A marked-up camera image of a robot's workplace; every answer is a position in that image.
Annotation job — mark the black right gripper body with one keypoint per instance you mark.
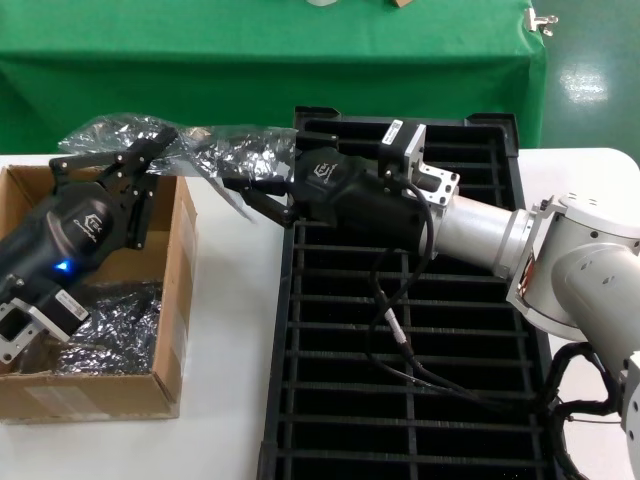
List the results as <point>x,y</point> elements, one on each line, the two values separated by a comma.
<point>350,200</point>

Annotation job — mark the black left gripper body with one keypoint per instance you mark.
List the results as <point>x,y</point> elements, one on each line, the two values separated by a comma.
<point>65,235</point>

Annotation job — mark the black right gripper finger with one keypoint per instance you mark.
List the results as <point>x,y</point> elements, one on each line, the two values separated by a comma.
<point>270,200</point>
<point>317,141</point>

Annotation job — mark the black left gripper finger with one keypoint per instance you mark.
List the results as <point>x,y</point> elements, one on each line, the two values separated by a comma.
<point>140,210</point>
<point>120,159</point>

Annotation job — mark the clear antistatic packaging bag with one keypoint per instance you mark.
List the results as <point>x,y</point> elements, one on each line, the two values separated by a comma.
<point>210,145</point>

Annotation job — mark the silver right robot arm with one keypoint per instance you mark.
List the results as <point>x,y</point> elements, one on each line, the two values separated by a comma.
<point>575,260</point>

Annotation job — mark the pile of bagged graphics cards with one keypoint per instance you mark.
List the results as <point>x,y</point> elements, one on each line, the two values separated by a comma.
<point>120,330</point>

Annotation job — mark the black slotted plastic container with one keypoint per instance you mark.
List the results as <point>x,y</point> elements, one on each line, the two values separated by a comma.
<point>340,350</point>

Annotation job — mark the small open cardboard box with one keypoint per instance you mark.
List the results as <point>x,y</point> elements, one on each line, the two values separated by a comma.
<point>401,3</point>

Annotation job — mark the large open brown cardboard box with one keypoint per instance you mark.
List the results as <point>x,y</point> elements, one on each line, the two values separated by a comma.
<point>100,395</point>

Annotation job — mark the green tablecloth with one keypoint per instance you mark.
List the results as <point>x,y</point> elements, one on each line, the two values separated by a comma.
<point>250,60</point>

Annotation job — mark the white tape roll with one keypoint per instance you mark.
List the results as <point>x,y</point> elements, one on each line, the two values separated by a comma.
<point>321,2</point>

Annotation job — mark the metal binder clip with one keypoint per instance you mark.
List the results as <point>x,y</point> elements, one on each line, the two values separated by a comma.
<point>540,21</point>

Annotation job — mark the silver right wrist camera unit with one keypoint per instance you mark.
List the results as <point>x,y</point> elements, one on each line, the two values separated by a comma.
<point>425,165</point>

